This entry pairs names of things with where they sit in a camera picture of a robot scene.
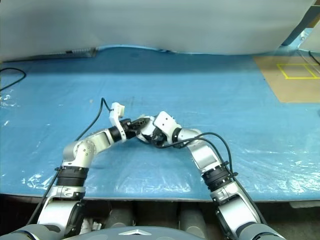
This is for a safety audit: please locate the dark grey rounded shape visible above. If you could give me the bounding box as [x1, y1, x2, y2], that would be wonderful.
[106, 203, 136, 230]
[178, 203, 208, 238]

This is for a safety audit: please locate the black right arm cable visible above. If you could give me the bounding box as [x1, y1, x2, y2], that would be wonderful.
[156, 132, 268, 226]

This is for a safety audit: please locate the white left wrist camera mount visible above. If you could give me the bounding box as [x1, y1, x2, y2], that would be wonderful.
[109, 101, 127, 143]

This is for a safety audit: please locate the grey power strip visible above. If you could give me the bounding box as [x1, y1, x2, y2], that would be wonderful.
[51, 47, 97, 59]

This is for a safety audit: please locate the blue metal frame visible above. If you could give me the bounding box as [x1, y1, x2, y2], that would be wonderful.
[281, 7, 316, 48]

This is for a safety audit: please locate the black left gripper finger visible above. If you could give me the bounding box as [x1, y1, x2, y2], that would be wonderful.
[131, 116, 152, 131]

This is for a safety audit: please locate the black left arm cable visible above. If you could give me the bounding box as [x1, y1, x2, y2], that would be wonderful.
[26, 97, 113, 225]

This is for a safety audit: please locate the brown cardboard sheet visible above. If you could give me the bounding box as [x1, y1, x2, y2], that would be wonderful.
[252, 55, 320, 103]

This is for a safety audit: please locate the thin black cable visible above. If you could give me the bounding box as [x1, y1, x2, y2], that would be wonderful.
[307, 49, 320, 66]

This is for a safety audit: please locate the black looped table cable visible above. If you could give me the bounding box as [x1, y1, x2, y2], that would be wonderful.
[0, 67, 27, 92]

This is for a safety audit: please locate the grey robot torso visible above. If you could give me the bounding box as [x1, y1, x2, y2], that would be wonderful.
[82, 225, 201, 240]

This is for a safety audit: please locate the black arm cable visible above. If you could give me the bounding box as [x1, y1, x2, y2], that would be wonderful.
[26, 97, 113, 225]
[156, 132, 268, 226]

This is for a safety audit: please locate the yellow tape square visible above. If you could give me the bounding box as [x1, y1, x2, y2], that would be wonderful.
[276, 63, 320, 80]

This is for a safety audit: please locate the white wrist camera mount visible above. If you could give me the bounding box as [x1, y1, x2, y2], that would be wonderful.
[152, 111, 181, 144]
[109, 101, 127, 143]

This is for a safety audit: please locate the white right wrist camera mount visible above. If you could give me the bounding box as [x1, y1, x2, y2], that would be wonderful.
[152, 111, 181, 144]

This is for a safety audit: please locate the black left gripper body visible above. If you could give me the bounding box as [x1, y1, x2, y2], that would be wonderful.
[119, 118, 140, 141]

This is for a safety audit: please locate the blue plastic table cover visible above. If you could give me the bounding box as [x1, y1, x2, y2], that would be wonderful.
[0, 44, 320, 201]

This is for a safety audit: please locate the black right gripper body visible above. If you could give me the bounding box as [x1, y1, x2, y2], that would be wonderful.
[149, 126, 171, 150]

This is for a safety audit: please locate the white backdrop sheet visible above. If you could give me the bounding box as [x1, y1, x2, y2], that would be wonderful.
[0, 0, 316, 62]

